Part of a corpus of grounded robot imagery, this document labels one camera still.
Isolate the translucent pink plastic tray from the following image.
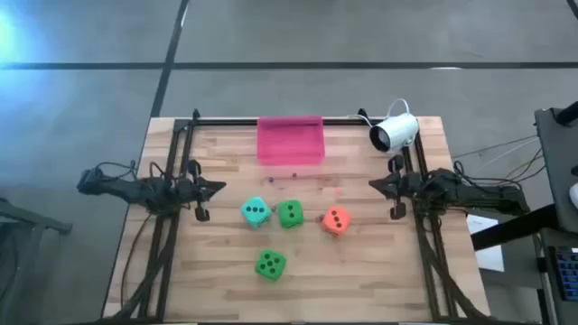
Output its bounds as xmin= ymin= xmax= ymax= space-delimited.
xmin=256 ymin=115 xmax=326 ymax=167

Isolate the white paper sheet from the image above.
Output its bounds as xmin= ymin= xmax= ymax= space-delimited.
xmin=467 ymin=214 xmax=506 ymax=273

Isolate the dark grey desk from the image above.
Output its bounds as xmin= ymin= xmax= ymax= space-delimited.
xmin=535 ymin=101 xmax=578 ymax=234

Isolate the blue-lit keyboard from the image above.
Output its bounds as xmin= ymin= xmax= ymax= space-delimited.
xmin=547 ymin=246 xmax=578 ymax=302

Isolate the turquoise foam die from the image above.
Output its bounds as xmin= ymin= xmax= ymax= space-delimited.
xmin=240 ymin=196 xmax=273 ymax=229

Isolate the white camera on table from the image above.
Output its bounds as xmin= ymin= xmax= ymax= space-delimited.
xmin=368 ymin=112 xmax=420 ymax=153

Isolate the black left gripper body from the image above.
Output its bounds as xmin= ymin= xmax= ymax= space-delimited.
xmin=176 ymin=178 xmax=202 ymax=207

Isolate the white lamp cable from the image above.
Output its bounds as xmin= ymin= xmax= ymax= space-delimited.
xmin=347 ymin=97 xmax=412 ymax=127

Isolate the black desk beam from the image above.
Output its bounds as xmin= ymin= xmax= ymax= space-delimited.
xmin=471 ymin=202 xmax=559 ymax=252

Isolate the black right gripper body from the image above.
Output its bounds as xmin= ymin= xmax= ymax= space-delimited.
xmin=395 ymin=173 xmax=428 ymax=203

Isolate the thin floor cable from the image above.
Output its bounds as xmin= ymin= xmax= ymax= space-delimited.
xmin=451 ymin=135 xmax=543 ymax=181

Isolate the green foam die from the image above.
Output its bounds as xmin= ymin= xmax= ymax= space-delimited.
xmin=276 ymin=200 xmax=305 ymax=229
xmin=255 ymin=248 xmax=288 ymax=282

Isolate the grey metal stand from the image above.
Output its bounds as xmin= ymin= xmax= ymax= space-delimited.
xmin=0 ymin=198 xmax=73 ymax=325

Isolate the orange foam die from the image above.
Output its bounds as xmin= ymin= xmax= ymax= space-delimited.
xmin=320 ymin=206 xmax=352 ymax=238

